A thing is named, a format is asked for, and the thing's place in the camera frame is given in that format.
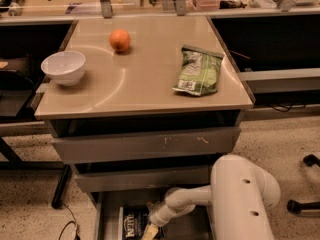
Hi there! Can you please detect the blue chip bag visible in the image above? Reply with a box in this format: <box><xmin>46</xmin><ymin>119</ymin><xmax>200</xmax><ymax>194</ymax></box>
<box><xmin>118</xmin><ymin>206</ymin><xmax>164</xmax><ymax>240</ymax></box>

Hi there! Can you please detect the black floor cable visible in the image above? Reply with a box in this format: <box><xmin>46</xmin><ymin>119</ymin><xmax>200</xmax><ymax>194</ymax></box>
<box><xmin>57</xmin><ymin>203</ymin><xmax>82</xmax><ymax>240</ymax></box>

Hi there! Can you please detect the white bowl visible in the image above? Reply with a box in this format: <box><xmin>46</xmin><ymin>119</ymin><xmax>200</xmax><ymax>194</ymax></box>
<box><xmin>41</xmin><ymin>51</ymin><xmax>86</xmax><ymax>86</ymax></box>

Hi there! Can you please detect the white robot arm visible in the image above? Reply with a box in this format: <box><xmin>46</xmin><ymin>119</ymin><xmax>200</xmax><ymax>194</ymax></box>
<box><xmin>142</xmin><ymin>154</ymin><xmax>281</xmax><ymax>240</ymax></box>

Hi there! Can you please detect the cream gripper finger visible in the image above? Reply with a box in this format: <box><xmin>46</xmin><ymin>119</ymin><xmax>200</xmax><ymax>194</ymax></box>
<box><xmin>141</xmin><ymin>224</ymin><xmax>159</xmax><ymax>240</ymax></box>

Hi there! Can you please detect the black chair base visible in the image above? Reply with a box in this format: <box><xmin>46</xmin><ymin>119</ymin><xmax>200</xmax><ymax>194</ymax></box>
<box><xmin>286</xmin><ymin>153</ymin><xmax>320</xmax><ymax>216</ymax></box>

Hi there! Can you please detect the black table leg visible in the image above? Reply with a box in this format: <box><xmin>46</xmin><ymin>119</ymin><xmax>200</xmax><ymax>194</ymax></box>
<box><xmin>51</xmin><ymin>165</ymin><xmax>71</xmax><ymax>209</ymax></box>

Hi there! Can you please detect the middle grey drawer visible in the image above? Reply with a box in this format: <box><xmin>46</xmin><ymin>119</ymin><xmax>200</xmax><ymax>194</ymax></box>
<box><xmin>75</xmin><ymin>165</ymin><xmax>212</xmax><ymax>193</ymax></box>

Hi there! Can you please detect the bottom open grey drawer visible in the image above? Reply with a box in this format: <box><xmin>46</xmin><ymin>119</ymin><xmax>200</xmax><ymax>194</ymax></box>
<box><xmin>94</xmin><ymin>188</ymin><xmax>215</xmax><ymax>240</ymax></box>

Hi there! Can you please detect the top grey drawer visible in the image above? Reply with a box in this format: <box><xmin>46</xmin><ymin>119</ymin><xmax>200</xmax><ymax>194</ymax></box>
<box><xmin>52</xmin><ymin>127</ymin><xmax>240</xmax><ymax>164</ymax></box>

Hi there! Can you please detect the green chip bag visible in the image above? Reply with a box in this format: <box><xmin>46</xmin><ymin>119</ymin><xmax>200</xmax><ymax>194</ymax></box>
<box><xmin>173</xmin><ymin>45</ymin><xmax>224</xmax><ymax>97</ymax></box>

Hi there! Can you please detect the orange fruit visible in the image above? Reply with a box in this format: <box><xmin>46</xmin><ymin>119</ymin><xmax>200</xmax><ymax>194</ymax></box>
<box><xmin>109</xmin><ymin>29</ymin><xmax>131</xmax><ymax>52</ymax></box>

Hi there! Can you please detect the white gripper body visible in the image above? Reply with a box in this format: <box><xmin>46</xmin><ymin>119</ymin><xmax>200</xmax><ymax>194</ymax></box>
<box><xmin>147</xmin><ymin>201</ymin><xmax>174</xmax><ymax>227</ymax></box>

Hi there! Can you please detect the grey drawer cabinet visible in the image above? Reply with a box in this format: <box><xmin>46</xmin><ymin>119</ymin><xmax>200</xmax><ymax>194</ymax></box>
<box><xmin>34</xmin><ymin>15</ymin><xmax>256</xmax><ymax>240</ymax></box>

